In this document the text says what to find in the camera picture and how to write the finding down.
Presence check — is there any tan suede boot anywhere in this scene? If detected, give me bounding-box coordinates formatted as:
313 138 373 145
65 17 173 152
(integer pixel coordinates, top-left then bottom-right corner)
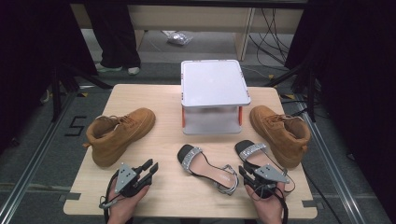
248 105 312 170
82 106 157 168

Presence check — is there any bundle of black cables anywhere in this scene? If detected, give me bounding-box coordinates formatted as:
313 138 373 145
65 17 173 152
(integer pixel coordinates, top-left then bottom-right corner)
247 7 291 67

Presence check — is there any person's left hand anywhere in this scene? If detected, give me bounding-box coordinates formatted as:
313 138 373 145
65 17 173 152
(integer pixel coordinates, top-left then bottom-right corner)
106 174 151 224

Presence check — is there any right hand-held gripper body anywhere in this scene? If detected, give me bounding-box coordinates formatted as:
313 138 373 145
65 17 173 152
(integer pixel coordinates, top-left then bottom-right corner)
248 163 291 200

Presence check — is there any clear plastic bag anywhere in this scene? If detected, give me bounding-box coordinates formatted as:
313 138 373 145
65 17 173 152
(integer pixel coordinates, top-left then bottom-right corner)
166 31 194 47

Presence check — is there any black curtain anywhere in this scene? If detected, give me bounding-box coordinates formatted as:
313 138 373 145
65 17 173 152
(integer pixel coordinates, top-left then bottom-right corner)
0 0 98 154
284 0 396 217

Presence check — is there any person's right hand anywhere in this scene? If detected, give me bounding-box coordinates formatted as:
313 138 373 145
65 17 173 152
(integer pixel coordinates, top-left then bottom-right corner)
244 181 286 224

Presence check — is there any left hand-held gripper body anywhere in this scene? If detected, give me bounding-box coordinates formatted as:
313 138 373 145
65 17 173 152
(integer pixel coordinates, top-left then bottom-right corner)
113 161 153 199

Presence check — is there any white two-tier shoe rack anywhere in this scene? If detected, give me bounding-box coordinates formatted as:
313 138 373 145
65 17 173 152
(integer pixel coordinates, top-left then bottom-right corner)
180 59 252 136

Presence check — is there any right hand-held gripper black cable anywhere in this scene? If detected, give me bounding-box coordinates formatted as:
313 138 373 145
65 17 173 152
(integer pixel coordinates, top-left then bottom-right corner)
273 182 290 224

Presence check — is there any black glitter strap sandal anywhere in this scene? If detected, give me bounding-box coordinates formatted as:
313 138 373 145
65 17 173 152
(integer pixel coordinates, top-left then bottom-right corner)
233 139 296 198
177 143 240 197

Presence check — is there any black floor cable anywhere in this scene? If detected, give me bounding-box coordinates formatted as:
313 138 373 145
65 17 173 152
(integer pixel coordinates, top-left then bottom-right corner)
302 169 344 224

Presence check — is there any black metal stand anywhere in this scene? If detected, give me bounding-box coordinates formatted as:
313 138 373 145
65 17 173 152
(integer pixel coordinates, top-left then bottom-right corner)
263 59 318 123
50 62 114 123

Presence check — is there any aluminium floor rail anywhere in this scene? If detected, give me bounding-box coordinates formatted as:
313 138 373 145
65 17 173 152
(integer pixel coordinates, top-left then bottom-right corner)
0 92 79 224
294 93 366 224

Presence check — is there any beige wooden desk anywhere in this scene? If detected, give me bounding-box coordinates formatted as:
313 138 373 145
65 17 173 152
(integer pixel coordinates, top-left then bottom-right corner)
68 2 305 62

